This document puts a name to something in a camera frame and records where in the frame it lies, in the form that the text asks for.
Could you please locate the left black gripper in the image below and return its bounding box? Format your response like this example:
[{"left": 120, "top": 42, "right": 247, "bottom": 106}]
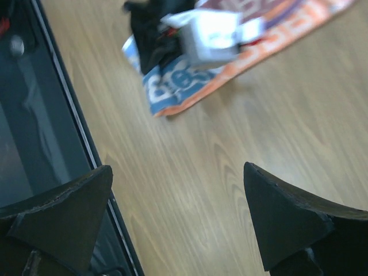
[{"left": 123, "top": 1, "right": 196, "bottom": 75}]

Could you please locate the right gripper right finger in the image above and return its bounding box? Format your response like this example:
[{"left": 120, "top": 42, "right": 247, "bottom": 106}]
[{"left": 244, "top": 162, "right": 367, "bottom": 275}]

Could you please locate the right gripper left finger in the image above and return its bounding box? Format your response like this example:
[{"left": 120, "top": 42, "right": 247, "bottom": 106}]
[{"left": 1, "top": 165, "right": 113, "bottom": 275}]

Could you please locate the lettered beige towel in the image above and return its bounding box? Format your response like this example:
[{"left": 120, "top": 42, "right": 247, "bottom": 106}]
[{"left": 122, "top": 0, "right": 351, "bottom": 116}]

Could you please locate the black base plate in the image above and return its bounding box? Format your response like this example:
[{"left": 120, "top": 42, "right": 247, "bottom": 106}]
[{"left": 1, "top": 1, "right": 143, "bottom": 275}]

